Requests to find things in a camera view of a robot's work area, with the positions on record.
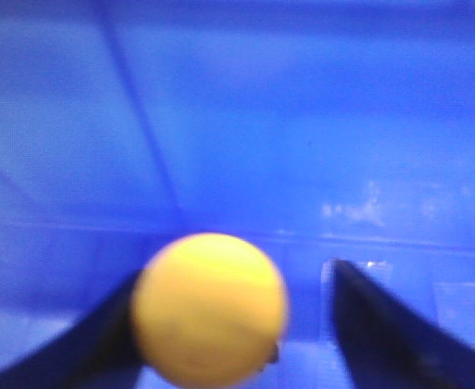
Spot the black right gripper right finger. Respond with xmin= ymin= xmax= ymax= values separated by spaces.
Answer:
xmin=328 ymin=259 xmax=475 ymax=388

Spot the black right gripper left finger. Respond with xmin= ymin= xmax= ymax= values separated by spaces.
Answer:
xmin=0 ymin=271 xmax=143 ymax=388

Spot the yellow mushroom push button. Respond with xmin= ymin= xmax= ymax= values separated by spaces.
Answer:
xmin=130 ymin=233 xmax=289 ymax=388

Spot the blue plastic bin right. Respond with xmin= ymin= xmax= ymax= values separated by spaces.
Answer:
xmin=0 ymin=1 xmax=475 ymax=388

